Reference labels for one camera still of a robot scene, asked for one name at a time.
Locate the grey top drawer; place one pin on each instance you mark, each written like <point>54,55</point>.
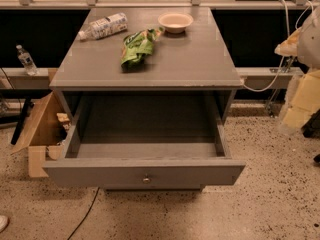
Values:
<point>177,139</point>

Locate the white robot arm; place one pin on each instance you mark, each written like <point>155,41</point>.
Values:
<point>302,99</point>

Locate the round metal drawer knob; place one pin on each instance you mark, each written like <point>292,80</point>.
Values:
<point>146,180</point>

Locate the grey wooden cabinet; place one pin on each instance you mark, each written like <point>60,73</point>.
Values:
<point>194,61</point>

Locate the green chip bag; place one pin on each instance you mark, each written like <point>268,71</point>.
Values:
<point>138,46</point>

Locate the white paper bowl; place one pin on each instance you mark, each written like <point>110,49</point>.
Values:
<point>175,23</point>

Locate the metal railing shelf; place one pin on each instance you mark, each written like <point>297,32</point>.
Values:
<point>253,77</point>

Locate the clear plastic bottle lying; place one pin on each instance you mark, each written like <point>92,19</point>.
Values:
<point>104,27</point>

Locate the brown cardboard box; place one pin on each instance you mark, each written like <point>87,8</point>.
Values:
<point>43,134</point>

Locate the black stand leg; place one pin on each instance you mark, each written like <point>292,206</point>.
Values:
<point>19,127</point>

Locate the small upright water bottle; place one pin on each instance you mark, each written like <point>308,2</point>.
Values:
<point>26,60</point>

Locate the white shoe tip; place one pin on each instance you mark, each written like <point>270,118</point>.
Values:
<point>4,221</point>

